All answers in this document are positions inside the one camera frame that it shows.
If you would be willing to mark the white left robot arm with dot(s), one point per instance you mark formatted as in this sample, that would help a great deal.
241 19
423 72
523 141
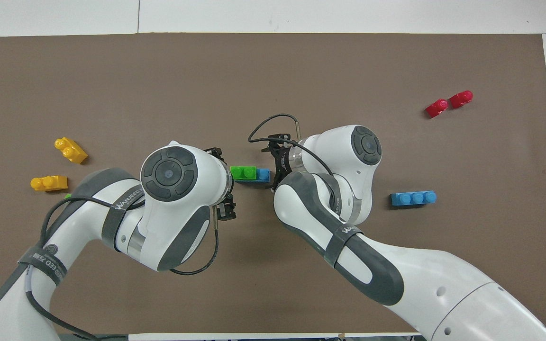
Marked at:
168 173

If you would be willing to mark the blue three-stud toy block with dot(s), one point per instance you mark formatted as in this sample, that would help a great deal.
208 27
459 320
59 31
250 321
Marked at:
413 199
264 175

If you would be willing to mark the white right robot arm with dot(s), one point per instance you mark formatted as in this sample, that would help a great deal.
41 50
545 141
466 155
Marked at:
368 144

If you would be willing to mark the yellow two-stud toy block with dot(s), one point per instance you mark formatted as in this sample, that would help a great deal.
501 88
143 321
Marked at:
70 150
49 183

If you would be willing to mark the red one-stud toy block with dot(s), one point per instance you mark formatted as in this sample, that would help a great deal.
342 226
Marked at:
461 99
437 108

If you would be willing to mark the brown paper table mat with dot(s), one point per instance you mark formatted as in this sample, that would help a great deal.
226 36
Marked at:
273 71

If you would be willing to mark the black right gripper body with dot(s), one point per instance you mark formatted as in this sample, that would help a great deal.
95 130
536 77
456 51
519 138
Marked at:
283 161

